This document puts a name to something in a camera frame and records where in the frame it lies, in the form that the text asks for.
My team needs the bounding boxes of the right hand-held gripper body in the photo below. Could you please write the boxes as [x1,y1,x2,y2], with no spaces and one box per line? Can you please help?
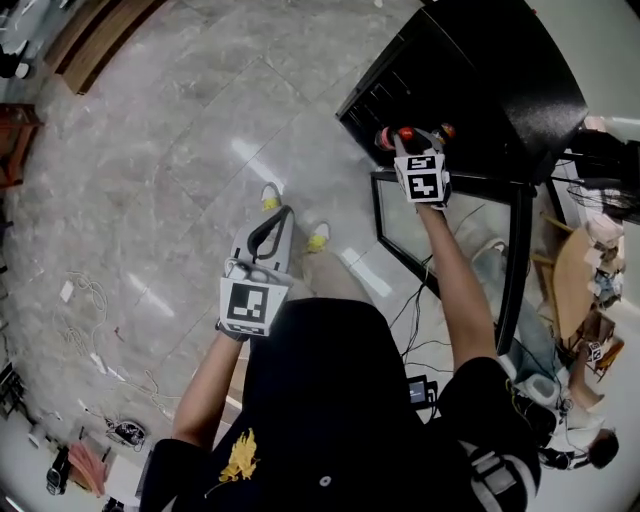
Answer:
[393,148,453,206]

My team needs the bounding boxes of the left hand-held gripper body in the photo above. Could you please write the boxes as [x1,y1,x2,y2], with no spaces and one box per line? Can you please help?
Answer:
[218,257,295,337]

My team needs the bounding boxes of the red-capped drink bottle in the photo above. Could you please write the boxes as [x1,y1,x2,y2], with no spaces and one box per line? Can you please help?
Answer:
[374,125,416,151]

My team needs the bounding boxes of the black drinks fridge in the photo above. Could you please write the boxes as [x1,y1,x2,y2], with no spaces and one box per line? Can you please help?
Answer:
[335,0,589,186]

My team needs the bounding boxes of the person's right forearm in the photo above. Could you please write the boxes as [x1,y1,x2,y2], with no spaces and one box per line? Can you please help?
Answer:
[417,204,499,371]

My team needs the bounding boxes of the person's left forearm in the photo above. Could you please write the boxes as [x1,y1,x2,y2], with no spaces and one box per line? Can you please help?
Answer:
[172,332,251,451]

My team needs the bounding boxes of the glass fridge door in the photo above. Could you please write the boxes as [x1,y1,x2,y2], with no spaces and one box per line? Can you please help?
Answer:
[370,169,534,356]

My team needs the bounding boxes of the person's right white yellow shoe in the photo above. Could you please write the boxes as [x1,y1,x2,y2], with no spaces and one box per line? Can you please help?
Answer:
[306,221,332,255]

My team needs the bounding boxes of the person's beige trousers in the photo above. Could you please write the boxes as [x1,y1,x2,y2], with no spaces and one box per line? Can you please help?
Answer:
[299,249,374,306]

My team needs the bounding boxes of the person's dark navy shirt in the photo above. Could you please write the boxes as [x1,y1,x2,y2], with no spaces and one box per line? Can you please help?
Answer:
[137,298,542,512]

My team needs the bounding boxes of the round wooden table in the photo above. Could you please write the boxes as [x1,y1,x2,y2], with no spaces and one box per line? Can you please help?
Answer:
[532,212,626,351]

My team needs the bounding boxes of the black standing fan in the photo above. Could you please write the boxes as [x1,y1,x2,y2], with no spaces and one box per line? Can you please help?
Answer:
[554,129,640,226]

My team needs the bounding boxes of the pale pink soft item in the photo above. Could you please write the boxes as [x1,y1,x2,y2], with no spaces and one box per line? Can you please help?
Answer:
[587,214,626,246]

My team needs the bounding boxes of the small black screen device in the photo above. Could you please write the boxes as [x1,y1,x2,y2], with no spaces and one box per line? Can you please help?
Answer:
[407,374,439,406]

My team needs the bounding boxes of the pink cloth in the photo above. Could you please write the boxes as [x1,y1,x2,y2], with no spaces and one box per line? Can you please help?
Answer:
[67,439,109,496]

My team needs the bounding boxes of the long wooden platform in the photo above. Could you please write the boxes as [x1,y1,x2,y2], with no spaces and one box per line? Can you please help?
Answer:
[42,0,169,96]

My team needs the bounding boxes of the brown wooden chair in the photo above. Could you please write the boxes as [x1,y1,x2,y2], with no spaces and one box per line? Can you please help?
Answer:
[0,102,44,189]

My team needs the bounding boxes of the black metal rack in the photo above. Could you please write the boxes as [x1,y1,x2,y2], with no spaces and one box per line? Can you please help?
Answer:
[0,362,26,421]

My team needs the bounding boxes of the black headset device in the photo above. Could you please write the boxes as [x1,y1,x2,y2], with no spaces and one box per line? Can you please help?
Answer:
[45,447,71,496]

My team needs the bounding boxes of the white floor cable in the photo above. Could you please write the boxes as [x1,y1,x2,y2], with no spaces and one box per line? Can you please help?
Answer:
[54,269,181,416]

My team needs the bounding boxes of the black cable bundle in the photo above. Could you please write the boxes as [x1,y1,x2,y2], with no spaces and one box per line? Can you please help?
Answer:
[104,418,147,447]

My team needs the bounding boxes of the grey black shoulder strap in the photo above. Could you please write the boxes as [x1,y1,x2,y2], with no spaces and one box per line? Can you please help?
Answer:
[459,439,519,501]

